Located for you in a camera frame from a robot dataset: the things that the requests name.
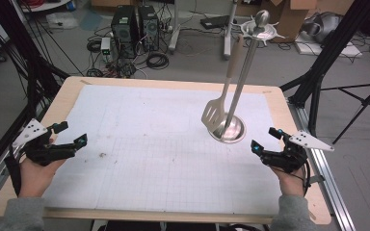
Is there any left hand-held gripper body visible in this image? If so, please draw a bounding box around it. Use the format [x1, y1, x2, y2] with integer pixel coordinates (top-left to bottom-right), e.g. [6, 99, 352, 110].
[12, 118, 79, 167]

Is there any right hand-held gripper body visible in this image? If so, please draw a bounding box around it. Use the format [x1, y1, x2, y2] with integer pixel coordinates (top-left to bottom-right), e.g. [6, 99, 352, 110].
[259, 129, 335, 174]

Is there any silver metal utensil stand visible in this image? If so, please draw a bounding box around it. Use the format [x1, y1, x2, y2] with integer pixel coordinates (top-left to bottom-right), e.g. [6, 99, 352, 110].
[206, 9, 287, 144]

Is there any beige slotted spatula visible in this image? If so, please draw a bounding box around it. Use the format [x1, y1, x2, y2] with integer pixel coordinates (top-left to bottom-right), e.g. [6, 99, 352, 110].
[200, 34, 246, 135]

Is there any person's right hand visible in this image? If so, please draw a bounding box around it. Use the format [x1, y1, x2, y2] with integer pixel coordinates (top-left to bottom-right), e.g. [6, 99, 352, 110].
[270, 140, 306, 197]

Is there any person's left hand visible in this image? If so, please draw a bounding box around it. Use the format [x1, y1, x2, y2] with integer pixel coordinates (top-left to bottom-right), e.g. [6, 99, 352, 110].
[17, 137, 67, 198]

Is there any white grid mat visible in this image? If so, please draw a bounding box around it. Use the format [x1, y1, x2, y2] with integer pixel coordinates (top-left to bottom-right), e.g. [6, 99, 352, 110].
[40, 84, 290, 216]

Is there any small white electronic box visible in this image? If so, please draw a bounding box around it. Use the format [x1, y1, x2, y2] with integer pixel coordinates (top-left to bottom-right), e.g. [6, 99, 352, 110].
[99, 37, 113, 56]

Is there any black tripod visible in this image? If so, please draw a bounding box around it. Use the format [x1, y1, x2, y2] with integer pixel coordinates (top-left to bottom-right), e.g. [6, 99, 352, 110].
[320, 76, 370, 145]

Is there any white stand leg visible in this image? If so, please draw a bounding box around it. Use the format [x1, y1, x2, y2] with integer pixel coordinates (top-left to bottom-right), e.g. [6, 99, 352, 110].
[223, 0, 239, 61]
[168, 0, 183, 55]

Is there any clear plastic bag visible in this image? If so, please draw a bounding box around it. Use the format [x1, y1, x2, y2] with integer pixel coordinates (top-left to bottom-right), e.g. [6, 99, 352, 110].
[45, 12, 79, 31]

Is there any flat white board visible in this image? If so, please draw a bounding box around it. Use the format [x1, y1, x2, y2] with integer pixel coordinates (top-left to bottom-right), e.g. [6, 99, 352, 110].
[294, 32, 364, 60]

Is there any brown cardboard box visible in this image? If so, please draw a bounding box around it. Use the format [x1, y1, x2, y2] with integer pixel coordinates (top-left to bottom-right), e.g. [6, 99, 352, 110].
[259, 0, 320, 43]

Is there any grey rounded device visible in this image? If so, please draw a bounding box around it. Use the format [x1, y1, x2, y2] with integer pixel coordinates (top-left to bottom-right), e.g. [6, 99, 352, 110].
[303, 12, 344, 44]

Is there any black computer tower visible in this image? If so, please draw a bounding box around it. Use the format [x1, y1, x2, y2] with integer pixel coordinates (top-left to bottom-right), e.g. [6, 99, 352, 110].
[137, 4, 160, 53]
[110, 5, 140, 60]

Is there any flat black box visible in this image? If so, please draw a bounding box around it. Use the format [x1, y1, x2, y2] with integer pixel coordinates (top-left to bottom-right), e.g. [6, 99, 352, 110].
[199, 14, 236, 31]

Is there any black frame strut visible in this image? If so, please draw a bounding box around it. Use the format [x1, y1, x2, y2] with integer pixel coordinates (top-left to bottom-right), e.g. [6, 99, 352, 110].
[279, 0, 370, 109]
[0, 0, 70, 112]

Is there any coiled black cable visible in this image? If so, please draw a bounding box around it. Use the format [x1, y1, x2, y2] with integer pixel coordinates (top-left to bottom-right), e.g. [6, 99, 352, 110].
[145, 51, 171, 70]

